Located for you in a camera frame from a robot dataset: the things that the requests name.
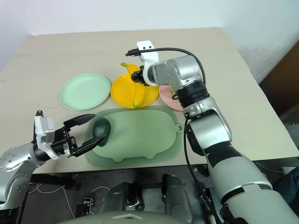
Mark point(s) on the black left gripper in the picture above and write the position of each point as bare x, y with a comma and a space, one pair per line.
63, 144

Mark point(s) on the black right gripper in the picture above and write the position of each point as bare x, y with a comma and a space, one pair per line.
137, 77

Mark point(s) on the dark green avocado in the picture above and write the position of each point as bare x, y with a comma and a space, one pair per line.
101, 130

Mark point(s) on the yellow banana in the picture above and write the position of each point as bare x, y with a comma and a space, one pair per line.
139, 95

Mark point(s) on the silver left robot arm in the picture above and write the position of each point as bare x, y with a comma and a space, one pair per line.
14, 163

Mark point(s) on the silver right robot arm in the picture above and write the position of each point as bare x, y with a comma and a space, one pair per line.
210, 130

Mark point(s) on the yellow round plate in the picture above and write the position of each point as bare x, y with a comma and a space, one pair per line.
122, 91

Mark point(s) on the pink round plate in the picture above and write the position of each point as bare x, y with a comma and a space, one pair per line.
167, 98

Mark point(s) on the pale green round plate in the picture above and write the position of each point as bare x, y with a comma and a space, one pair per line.
84, 91

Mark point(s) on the pale green silicone tray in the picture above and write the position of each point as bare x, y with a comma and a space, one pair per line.
140, 135

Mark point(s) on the black bar under table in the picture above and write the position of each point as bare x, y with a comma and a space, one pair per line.
53, 179

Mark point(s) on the dark rounded shape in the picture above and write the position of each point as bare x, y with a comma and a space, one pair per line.
175, 196
119, 196

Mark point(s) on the grey-green robot torso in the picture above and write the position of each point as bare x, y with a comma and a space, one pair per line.
116, 218

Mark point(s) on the brown wooden cabinet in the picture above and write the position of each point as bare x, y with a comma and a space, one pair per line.
282, 88

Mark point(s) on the dark blue trouser leg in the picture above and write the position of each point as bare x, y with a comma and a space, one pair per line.
288, 186

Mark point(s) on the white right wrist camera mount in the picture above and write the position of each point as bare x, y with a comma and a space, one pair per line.
149, 58

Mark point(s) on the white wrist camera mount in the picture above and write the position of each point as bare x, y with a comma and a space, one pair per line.
44, 134
149, 58

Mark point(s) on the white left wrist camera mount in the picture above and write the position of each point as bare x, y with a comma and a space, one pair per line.
44, 134

